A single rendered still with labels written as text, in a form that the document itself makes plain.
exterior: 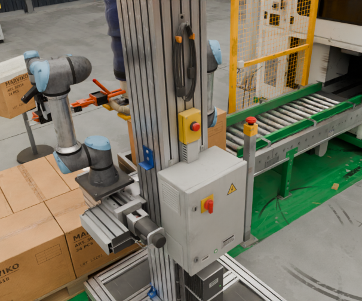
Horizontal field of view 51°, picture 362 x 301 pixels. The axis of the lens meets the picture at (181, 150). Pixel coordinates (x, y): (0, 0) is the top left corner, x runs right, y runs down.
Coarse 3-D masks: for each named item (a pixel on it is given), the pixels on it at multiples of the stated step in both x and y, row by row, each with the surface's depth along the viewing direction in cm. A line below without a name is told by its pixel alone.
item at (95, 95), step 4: (96, 92) 233; (100, 92) 234; (104, 92) 231; (92, 96) 227; (96, 96) 229; (100, 96) 229; (104, 96) 227; (96, 100) 226; (100, 100) 228; (104, 100) 229; (108, 100) 231; (96, 104) 227; (100, 104) 228
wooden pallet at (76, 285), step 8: (136, 248) 276; (120, 256) 269; (104, 264) 263; (112, 264) 279; (88, 272) 258; (96, 272) 273; (80, 280) 256; (64, 288) 262; (72, 288) 255; (80, 288) 259; (48, 296) 257; (56, 296) 257; (64, 296) 257; (72, 296) 258
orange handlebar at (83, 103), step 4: (120, 88) 240; (112, 92) 237; (116, 92) 235; (120, 92) 236; (124, 92) 237; (108, 96) 231; (112, 96) 233; (76, 100) 225; (80, 100) 225; (84, 100) 225; (88, 100) 228; (92, 100) 226; (72, 104) 223; (76, 104) 224; (80, 104) 221; (84, 104) 223; (88, 104) 225; (32, 116) 210; (36, 120) 209
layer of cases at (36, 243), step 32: (0, 192) 273; (32, 192) 271; (64, 192) 270; (0, 224) 243; (32, 224) 242; (64, 224) 241; (0, 256) 219; (32, 256) 226; (64, 256) 240; (96, 256) 256; (0, 288) 222; (32, 288) 236
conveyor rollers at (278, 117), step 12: (312, 96) 399; (276, 108) 374; (288, 108) 373; (300, 108) 372; (312, 108) 371; (324, 108) 370; (264, 120) 353; (276, 120) 353; (288, 120) 353; (324, 120) 352; (240, 132) 333; (264, 132) 332; (228, 144) 319; (240, 144) 320
